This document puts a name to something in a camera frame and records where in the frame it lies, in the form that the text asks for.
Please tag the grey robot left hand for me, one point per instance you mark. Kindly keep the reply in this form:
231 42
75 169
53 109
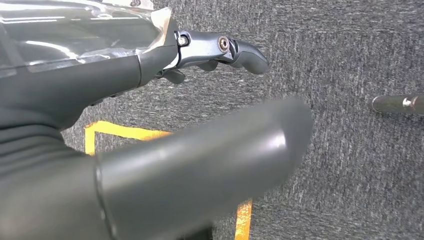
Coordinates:
182 175

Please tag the stainless steel workbench table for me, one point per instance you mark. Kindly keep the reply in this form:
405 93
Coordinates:
394 104

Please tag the yellow floor tape square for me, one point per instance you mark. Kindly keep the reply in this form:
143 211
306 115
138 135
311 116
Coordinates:
126 130

